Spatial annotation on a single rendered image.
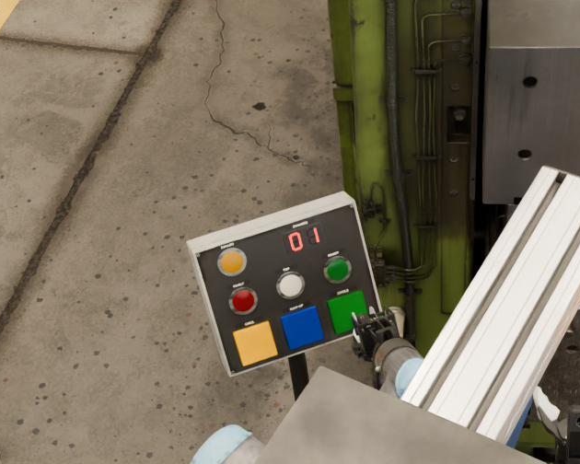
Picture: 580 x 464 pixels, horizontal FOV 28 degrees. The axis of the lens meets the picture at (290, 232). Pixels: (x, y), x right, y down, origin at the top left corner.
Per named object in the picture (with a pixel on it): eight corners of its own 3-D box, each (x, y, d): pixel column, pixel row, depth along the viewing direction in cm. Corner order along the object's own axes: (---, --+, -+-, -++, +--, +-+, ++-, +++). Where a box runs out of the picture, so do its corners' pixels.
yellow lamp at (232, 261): (244, 275, 226) (241, 261, 223) (220, 274, 227) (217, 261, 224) (246, 262, 229) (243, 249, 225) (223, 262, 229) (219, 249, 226)
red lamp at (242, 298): (255, 314, 229) (252, 300, 226) (232, 313, 230) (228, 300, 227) (257, 301, 231) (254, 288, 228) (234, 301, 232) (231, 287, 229)
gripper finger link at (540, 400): (519, 405, 224) (550, 439, 218) (521, 388, 219) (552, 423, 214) (532, 398, 225) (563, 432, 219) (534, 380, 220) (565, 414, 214)
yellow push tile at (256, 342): (278, 355, 233) (269, 322, 231) (243, 366, 232) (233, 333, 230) (276, 352, 235) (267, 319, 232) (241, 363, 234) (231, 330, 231)
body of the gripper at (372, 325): (386, 302, 216) (407, 324, 205) (396, 343, 219) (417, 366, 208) (347, 315, 215) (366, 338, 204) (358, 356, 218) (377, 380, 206)
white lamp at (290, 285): (302, 298, 231) (300, 284, 227) (279, 297, 231) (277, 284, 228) (304, 285, 233) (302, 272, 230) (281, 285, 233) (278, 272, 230)
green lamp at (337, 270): (349, 283, 232) (347, 269, 229) (326, 282, 233) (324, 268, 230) (350, 271, 234) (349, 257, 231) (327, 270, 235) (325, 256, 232)
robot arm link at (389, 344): (425, 377, 204) (382, 392, 202) (417, 367, 208) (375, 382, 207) (416, 339, 201) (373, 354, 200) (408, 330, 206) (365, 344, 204)
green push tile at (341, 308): (370, 323, 236) (362, 290, 234) (336, 335, 235) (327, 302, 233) (367, 320, 238) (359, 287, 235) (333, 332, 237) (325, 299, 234)
